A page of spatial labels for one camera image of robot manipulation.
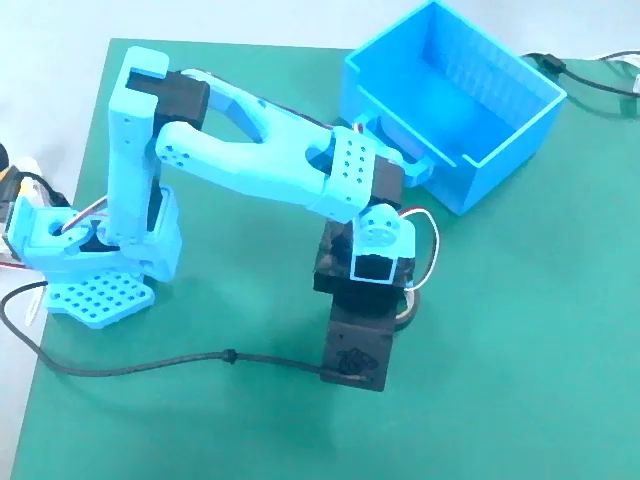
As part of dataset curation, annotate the blue gripper body with servo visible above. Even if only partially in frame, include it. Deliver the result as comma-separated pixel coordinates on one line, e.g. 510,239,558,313
349,203,417,286

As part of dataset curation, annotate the black tape roll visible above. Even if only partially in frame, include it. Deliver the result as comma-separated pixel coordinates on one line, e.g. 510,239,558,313
394,289,422,327

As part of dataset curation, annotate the green cutting mat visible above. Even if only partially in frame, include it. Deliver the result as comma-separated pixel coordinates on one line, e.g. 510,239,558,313
0,38,640,480

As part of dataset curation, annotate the black yellow clamp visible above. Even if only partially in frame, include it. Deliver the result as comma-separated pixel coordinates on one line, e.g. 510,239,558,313
0,143,29,226

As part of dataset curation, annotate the thin white wire loop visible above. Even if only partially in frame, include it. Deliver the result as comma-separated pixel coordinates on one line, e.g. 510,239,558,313
399,209,441,292

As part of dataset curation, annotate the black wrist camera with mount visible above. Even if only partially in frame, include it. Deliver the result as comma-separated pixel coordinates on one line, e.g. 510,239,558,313
312,219,416,394

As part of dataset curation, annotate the blue plastic box with handle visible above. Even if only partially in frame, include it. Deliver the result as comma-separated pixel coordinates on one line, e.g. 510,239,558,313
341,0,569,217

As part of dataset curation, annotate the black cable with ferrite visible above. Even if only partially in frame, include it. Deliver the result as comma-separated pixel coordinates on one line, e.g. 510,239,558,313
522,52,640,99

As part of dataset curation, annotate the black camera cable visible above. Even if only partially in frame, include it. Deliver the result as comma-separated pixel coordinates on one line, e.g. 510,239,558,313
0,282,371,382

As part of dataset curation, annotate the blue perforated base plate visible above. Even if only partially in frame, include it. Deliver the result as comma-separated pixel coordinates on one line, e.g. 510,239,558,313
44,272,156,331

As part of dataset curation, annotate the white cable with connector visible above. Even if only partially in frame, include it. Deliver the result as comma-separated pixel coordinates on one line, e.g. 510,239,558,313
599,49,640,96

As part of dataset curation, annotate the short white wire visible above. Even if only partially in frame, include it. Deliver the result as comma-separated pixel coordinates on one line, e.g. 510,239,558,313
25,288,47,327

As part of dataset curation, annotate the red white wire bundle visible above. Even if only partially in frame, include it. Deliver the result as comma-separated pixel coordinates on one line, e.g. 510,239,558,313
0,247,29,272

